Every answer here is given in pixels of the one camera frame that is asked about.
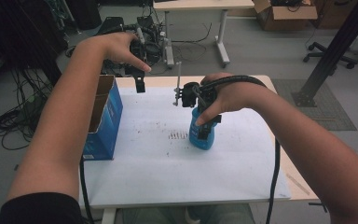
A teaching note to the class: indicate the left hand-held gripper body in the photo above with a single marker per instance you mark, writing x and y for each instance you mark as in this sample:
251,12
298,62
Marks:
139,46

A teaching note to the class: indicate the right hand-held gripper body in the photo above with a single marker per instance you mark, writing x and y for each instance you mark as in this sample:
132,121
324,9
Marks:
190,95

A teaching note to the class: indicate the blue bottle with white cap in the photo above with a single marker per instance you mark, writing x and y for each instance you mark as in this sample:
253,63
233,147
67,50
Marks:
195,140

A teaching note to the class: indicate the blue cardboard box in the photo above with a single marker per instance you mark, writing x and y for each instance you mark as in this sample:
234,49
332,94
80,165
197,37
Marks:
105,133

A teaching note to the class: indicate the person's left hand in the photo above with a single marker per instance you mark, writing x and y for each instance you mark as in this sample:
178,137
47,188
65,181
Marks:
115,46

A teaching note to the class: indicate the person's right hand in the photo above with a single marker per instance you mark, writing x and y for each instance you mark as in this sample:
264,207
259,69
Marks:
233,95

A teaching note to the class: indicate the white table mat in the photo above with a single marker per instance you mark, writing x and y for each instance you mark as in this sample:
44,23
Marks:
155,174

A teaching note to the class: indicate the white background table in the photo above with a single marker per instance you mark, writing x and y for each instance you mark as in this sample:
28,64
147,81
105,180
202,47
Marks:
199,4

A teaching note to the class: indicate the grey floor mat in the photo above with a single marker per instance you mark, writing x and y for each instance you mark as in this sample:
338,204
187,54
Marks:
332,115

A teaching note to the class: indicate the black curtain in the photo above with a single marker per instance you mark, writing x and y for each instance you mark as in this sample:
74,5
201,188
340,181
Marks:
18,34

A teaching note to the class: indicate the open brown cardboard box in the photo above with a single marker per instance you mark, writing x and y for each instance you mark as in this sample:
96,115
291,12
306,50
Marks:
287,17

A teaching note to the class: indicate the white table leg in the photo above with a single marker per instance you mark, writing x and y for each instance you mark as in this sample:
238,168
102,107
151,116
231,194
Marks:
108,216

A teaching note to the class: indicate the black office chair base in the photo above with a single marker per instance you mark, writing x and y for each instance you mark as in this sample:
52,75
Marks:
329,56

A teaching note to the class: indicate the black sleeve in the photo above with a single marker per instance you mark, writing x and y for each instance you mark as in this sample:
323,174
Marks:
40,210

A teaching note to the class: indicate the black aluminium post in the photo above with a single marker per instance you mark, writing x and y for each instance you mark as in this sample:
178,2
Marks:
335,49

